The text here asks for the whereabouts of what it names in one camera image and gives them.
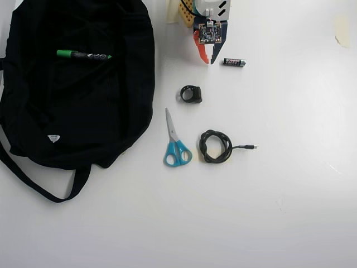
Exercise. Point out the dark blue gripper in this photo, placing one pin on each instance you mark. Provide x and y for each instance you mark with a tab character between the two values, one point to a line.
201	53

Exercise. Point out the black AA battery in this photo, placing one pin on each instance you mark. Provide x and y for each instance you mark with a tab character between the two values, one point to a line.
234	62

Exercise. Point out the green and black marker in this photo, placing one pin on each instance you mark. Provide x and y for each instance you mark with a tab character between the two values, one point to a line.
67	53

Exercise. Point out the white teal grey robot arm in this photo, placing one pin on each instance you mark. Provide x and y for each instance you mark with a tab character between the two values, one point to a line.
209	5

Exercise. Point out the yellow perforated robot base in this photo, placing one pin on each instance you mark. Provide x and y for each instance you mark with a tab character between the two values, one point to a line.
185	9

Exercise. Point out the black fabric bag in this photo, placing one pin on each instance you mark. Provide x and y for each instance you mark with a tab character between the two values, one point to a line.
69	97

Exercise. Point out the beige masking tape strip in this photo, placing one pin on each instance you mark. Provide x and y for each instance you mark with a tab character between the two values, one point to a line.
171	11

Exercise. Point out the large beige masking tape piece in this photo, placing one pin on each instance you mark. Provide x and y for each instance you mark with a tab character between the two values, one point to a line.
342	29

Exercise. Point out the bare camera circuit board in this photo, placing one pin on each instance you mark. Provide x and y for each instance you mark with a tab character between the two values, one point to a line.
209	32

